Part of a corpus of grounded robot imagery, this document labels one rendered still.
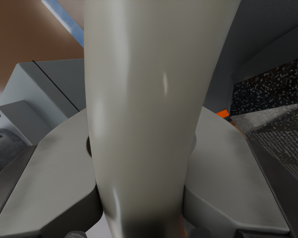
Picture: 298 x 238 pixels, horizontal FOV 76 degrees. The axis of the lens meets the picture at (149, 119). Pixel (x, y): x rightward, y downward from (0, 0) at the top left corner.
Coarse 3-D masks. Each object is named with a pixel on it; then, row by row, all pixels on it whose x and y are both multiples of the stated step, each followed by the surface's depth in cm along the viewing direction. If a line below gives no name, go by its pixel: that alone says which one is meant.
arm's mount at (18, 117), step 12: (0, 108) 55; (12, 108) 58; (24, 108) 60; (0, 120) 56; (12, 120) 55; (24, 120) 58; (36, 120) 61; (24, 132) 56; (36, 132) 58; (48, 132) 61; (36, 144) 56
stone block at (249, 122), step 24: (264, 48) 99; (288, 48) 64; (240, 72) 82; (264, 72) 57; (288, 72) 50; (240, 96) 65; (264, 96) 56; (288, 96) 49; (240, 120) 66; (264, 120) 58; (288, 120) 52; (264, 144) 65; (288, 144) 57; (288, 168) 63
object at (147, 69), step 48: (96, 0) 3; (144, 0) 3; (192, 0) 3; (240, 0) 3; (96, 48) 3; (144, 48) 3; (192, 48) 3; (96, 96) 4; (144, 96) 3; (192, 96) 4; (96, 144) 5; (144, 144) 4; (144, 192) 5
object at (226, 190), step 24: (216, 120) 9; (192, 144) 9; (216, 144) 8; (240, 144) 8; (192, 168) 7; (216, 168) 7; (240, 168) 7; (192, 192) 6; (216, 192) 6; (240, 192) 6; (264, 192) 6; (192, 216) 6; (216, 216) 5; (240, 216) 5; (264, 216) 5
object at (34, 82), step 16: (32, 64) 62; (48, 64) 68; (64, 64) 74; (80, 64) 82; (16, 80) 61; (32, 80) 59; (48, 80) 63; (64, 80) 68; (80, 80) 75; (0, 96) 66; (16, 96) 63; (32, 96) 61; (48, 96) 59; (64, 96) 63; (80, 96) 69; (48, 112) 61; (64, 112) 59
